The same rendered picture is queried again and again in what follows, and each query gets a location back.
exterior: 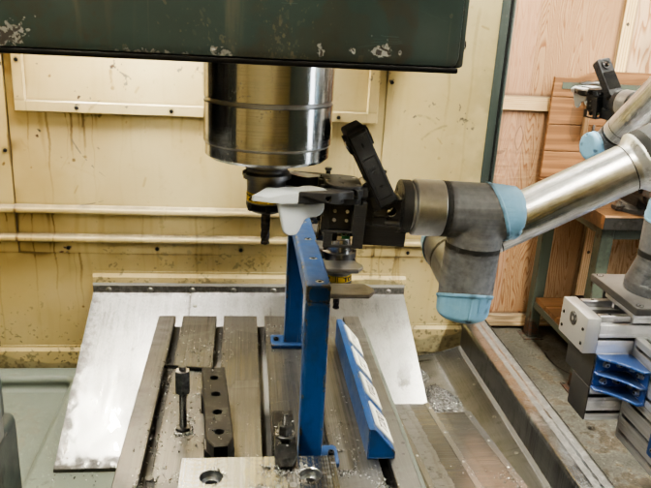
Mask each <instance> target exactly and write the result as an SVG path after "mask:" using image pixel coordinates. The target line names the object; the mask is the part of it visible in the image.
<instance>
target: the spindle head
mask: <svg viewBox="0 0 651 488"><path fill-rule="evenodd" d="M469 4H470V0H0V53H14V54H36V55H57V56H78V57H99V58H120V59H141V60H163V61H184V62H205V63H226V64H247V65H268V66H290V67H311V68H332V69H353V70H374V71H396V72H417V73H438V74H457V71H458V70H457V69H456V68H461V67H462V65H463V56H464V49H465V48H466V41H465V39H466V30H467V21H468V13H469Z"/></svg>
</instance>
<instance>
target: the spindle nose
mask: <svg viewBox="0 0 651 488"><path fill-rule="evenodd" d="M334 81H335V69H332V68H311V67H290V66H268V65H247V64H226V63H205V62H202V87H203V95H204V98H203V140H204V152H205V154H206V155H207V156H208V157H209V158H211V159H213V160H215V161H217V162H221V163H224V164H229V165H234V166H241V167H248V168H304V167H310V166H314V165H318V164H320V163H322V162H324V161H325V160H326V159H327V158H328V156H329V147H330V145H331V133H332V115H333V103H332V101H333V98H334Z"/></svg>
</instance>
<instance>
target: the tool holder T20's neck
mask: <svg viewBox="0 0 651 488"><path fill-rule="evenodd" d="M266 187H270V188H280V187H286V181H283V182H257V181H251V180H247V192H249V193H251V194H256V193H258V192H259V191H261V190H262V189H264V188H266ZM247 202H249V203H251V204H255V205H261V206H274V205H277V204H257V203H253V202H250V201H248V200H247Z"/></svg>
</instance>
